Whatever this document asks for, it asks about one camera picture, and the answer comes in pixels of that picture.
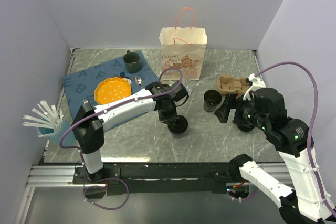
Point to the dark green mug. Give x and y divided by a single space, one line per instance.
132 62

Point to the brown pulp cup carrier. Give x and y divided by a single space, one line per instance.
228 84

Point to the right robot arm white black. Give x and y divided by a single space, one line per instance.
305 201

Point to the yellow dotted plate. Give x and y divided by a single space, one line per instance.
112 90

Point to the dark takeout cup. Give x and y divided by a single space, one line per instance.
178 134
212 99

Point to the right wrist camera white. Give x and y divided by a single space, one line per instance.
256 83

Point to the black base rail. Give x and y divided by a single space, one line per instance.
120 178

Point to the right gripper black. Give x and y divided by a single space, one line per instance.
230 102

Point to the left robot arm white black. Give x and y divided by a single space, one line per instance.
91 123

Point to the blue alphabet placemat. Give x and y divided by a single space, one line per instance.
93 66

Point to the black cup lid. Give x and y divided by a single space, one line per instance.
246 128
179 126

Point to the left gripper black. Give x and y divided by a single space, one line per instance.
171 117

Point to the cream paper bag orange handles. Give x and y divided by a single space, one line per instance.
183 48

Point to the silver spoon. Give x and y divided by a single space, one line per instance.
139 82

